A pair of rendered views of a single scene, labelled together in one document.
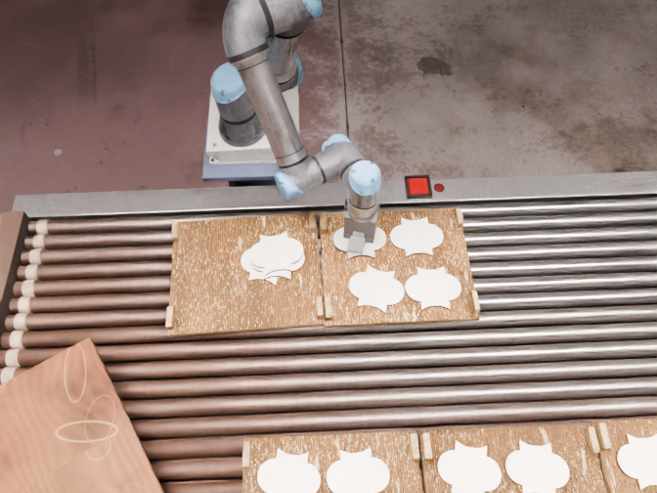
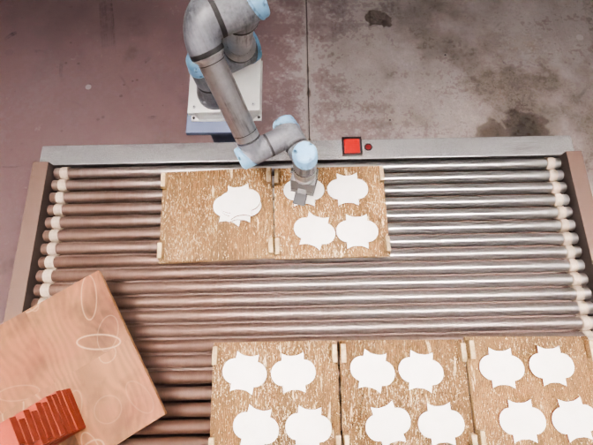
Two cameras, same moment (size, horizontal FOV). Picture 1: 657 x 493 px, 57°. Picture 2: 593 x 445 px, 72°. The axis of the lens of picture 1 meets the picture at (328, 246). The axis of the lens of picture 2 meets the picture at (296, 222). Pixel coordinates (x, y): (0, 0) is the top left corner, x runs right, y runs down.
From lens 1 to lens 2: 0.33 m
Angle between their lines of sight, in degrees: 13
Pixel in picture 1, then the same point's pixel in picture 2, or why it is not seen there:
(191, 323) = (176, 254)
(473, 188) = (394, 147)
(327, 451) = (272, 353)
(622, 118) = (521, 66)
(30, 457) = (59, 359)
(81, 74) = (102, 20)
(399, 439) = (324, 346)
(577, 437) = (452, 348)
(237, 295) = (210, 234)
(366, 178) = (304, 158)
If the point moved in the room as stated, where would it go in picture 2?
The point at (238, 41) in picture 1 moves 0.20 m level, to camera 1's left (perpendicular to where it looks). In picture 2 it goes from (196, 44) to (117, 43)
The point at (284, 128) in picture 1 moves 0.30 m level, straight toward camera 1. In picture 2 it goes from (238, 116) to (243, 214)
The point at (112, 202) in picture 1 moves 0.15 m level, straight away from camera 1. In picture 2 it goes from (116, 154) to (101, 124)
